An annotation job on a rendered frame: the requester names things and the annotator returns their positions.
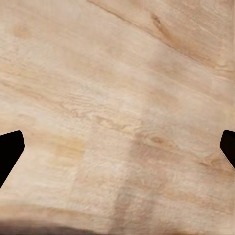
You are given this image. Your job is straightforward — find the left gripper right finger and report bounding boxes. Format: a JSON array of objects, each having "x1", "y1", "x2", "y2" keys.
[{"x1": 220, "y1": 130, "x2": 235, "y2": 168}]

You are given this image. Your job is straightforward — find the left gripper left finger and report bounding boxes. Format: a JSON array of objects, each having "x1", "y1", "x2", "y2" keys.
[{"x1": 0, "y1": 130, "x2": 25, "y2": 188}]

